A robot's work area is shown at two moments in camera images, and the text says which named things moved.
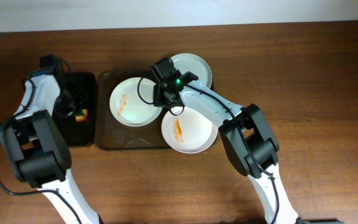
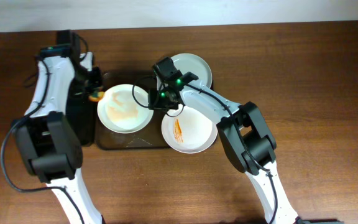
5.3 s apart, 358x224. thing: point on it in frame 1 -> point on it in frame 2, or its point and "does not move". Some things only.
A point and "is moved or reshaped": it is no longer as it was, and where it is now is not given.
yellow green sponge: (83, 117) -> (97, 96)
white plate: (125, 104) is moved or reshaped
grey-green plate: (186, 62) does not move
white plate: (188, 132) does not move
